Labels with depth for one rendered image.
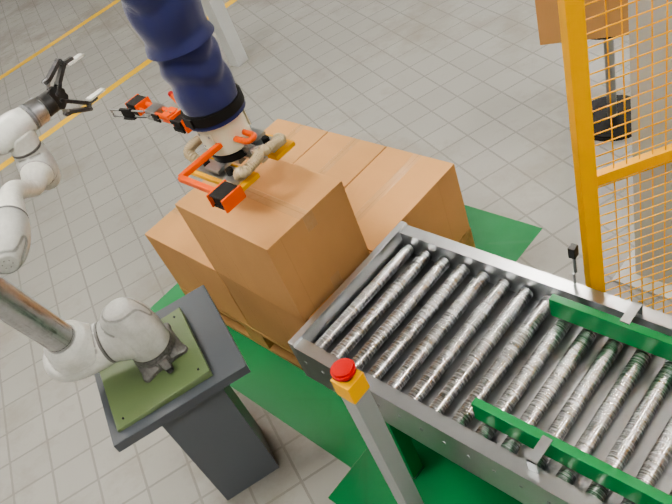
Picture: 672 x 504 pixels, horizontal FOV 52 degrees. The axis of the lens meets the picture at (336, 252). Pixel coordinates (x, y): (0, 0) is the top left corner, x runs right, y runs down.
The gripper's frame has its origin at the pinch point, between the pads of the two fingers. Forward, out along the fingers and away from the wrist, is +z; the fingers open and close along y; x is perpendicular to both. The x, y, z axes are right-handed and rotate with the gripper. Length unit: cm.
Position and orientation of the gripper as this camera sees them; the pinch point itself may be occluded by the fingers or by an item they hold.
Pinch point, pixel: (90, 73)
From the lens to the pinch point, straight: 256.6
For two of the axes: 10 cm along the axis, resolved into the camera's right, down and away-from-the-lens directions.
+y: 3.0, 6.9, 6.5
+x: 7.1, 2.9, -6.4
